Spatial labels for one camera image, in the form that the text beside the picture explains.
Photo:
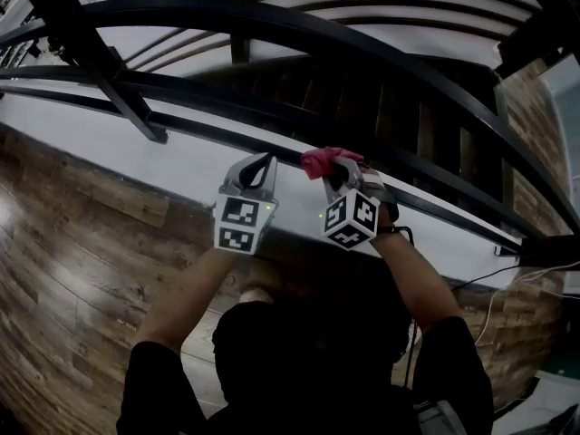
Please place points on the black wristband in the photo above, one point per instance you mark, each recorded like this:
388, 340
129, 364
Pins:
394, 230

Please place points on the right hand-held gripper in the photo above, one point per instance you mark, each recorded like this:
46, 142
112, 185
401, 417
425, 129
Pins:
351, 220

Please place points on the person's right forearm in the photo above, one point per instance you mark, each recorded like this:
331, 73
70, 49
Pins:
417, 283

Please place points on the dark wooden staircase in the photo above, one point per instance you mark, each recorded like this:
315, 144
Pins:
362, 107

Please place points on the dark wooden stair rails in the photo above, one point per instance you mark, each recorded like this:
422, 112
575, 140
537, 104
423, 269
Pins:
408, 5

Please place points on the short dark wooden post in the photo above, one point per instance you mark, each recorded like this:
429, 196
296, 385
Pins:
240, 16

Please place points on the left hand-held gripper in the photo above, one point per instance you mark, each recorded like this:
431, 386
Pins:
238, 215

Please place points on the person's left forearm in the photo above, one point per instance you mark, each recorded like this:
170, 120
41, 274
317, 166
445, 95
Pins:
190, 297

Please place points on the red cloth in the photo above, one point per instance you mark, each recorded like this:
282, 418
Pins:
317, 161

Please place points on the person's right hand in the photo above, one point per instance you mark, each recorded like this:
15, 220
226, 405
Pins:
385, 197

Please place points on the grey waist bag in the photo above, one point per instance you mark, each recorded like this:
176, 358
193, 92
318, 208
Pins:
441, 419

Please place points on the tall dark wooden post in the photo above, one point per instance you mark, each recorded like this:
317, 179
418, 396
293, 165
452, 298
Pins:
534, 48

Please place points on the person's black clothing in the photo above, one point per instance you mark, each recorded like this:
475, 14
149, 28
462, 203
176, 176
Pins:
308, 370

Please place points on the frosted glass partition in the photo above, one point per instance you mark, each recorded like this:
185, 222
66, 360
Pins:
566, 120

